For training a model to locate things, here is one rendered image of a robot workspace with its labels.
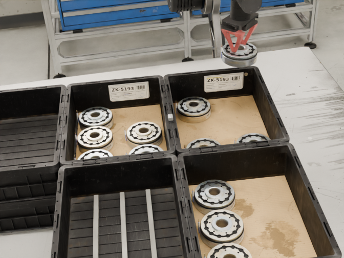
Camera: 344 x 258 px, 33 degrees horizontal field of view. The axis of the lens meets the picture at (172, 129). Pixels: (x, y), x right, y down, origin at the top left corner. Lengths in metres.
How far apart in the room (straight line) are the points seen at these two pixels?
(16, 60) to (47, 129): 2.26
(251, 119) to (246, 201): 0.36
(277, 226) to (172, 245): 0.26
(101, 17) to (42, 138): 1.87
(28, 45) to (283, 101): 2.48
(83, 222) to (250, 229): 0.41
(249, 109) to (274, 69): 0.50
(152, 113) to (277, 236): 0.62
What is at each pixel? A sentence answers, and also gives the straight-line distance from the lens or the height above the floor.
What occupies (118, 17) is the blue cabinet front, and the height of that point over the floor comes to 0.37.
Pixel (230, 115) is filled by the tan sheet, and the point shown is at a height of 0.83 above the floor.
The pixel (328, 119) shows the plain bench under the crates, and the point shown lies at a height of 0.70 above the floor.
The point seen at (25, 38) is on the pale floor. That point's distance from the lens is 4.30.
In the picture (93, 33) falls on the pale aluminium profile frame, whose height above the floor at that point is 0.29.
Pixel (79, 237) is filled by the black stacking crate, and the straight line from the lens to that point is 1.42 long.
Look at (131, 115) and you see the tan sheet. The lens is 1.79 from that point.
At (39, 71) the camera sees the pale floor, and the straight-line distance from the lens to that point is 3.84.
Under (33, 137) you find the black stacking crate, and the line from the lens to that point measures 1.77.
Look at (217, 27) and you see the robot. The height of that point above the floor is 0.75.
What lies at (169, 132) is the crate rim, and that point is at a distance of 1.56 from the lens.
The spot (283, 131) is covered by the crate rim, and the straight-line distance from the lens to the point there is 1.54.
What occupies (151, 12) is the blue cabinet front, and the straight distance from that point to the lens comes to 3.56.
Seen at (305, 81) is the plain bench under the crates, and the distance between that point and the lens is 2.21.
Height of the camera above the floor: 1.84
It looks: 36 degrees down
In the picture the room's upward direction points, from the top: 4 degrees counter-clockwise
